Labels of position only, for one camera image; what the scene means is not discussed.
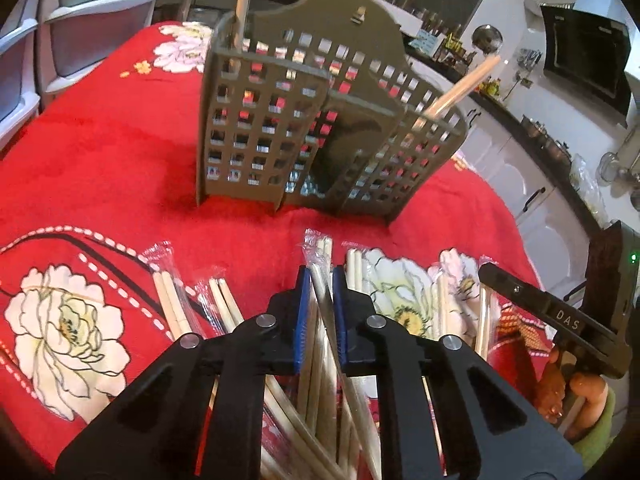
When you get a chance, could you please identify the white kitchen cabinets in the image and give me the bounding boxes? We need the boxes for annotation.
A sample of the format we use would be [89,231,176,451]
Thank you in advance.
[460,92,600,301]

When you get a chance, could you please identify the right hand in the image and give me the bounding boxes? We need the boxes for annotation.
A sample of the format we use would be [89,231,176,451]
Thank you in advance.
[534,348,608,441]

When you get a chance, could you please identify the chopstick pair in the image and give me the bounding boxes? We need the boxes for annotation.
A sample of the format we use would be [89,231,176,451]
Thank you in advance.
[296,229,382,479]
[345,246,378,402]
[435,248,499,361]
[142,240,207,340]
[198,268,345,479]

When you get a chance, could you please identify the red floral tablecloth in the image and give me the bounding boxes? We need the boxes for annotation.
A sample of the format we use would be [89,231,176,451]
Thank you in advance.
[1,23,537,467]

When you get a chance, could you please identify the olive perforated utensil holder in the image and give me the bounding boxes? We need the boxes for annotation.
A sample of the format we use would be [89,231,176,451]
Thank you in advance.
[195,0,468,220]

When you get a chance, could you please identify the right white drawer unit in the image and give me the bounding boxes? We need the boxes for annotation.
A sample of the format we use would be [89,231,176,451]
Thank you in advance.
[35,0,157,107]

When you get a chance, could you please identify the hanging pot lid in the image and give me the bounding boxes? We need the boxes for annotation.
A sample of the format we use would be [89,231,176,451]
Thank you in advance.
[472,24,503,55]

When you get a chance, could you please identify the left white drawer unit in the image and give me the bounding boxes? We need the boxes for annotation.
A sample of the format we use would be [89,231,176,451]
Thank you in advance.
[0,0,40,150]

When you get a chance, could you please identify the black range hood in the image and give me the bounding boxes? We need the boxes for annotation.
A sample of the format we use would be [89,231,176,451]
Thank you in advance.
[540,4,631,125]

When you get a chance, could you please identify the white drawer unit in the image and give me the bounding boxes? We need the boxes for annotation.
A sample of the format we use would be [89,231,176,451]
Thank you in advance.
[0,0,40,150]
[35,0,157,107]

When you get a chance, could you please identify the chopsticks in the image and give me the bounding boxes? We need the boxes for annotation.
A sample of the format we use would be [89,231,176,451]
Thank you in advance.
[232,0,250,52]
[421,54,501,122]

